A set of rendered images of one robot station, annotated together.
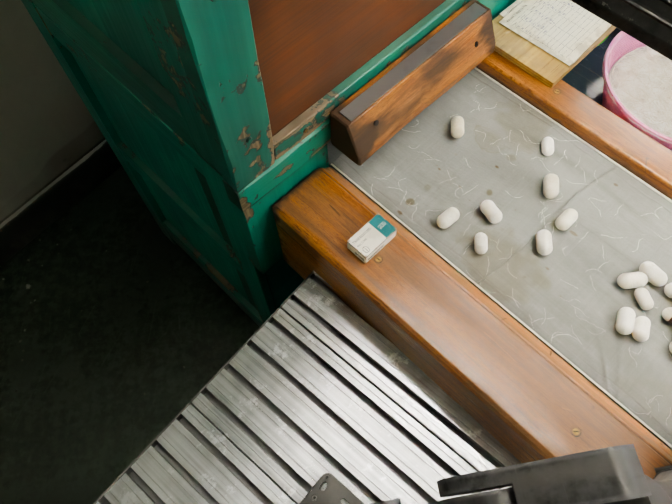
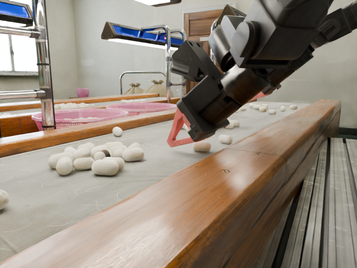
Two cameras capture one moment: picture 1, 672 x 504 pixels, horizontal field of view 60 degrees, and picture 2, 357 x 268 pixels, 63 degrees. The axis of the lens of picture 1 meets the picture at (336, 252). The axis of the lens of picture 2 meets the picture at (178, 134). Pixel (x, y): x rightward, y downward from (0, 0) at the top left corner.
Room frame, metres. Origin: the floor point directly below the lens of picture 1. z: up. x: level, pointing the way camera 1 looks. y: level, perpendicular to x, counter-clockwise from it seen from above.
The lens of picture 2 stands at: (0.23, 0.03, 0.87)
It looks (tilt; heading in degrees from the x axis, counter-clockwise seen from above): 11 degrees down; 255
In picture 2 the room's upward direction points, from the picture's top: straight up
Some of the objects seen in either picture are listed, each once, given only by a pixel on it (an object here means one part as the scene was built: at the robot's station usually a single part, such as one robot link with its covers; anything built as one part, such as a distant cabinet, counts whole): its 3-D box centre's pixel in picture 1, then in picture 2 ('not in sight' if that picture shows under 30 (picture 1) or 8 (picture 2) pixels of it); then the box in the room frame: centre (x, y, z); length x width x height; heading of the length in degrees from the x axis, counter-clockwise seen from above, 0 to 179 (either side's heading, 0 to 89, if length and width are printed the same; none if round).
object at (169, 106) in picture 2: not in sight; (143, 118); (0.09, -1.05, 0.72); 0.27 x 0.27 x 0.10
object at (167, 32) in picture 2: not in sight; (163, 72); (-0.08, -1.49, 0.90); 0.20 x 0.19 x 0.45; 43
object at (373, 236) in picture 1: (371, 238); not in sight; (0.35, -0.05, 0.78); 0.06 x 0.04 x 0.02; 133
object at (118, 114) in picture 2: not in sight; (83, 129); (0.29, -0.86, 0.72); 0.27 x 0.27 x 0.10
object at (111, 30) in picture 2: not in sight; (150, 38); (-0.02, -1.54, 1.08); 0.62 x 0.08 x 0.07; 43
